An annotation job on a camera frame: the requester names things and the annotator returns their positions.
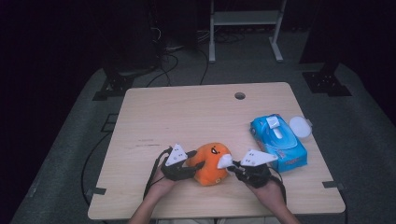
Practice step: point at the orange plush toy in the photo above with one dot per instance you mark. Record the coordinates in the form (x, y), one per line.
(208, 174)

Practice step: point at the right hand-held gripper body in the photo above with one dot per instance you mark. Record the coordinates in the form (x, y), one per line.
(255, 174)

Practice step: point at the white round plastic lid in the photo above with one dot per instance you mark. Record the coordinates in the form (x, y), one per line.
(300, 126)

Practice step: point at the white wet wipe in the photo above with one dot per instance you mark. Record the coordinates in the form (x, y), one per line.
(277, 133)
(224, 161)

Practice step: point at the blue wet wipes pack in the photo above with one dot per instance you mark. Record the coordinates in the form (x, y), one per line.
(289, 155)

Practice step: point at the person's right hand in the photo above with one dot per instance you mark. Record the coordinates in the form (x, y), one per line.
(271, 194)

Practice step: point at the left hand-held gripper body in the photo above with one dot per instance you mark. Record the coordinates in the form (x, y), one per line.
(176, 155)

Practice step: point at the person's left hand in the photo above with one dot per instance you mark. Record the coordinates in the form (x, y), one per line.
(162, 186)

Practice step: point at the grey table bracket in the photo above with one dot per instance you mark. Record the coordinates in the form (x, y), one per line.
(96, 191)
(333, 184)

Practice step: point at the black stand base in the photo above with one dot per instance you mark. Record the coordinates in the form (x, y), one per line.
(116, 82)
(325, 82)

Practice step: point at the white metal stand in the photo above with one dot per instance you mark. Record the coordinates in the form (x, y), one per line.
(246, 17)

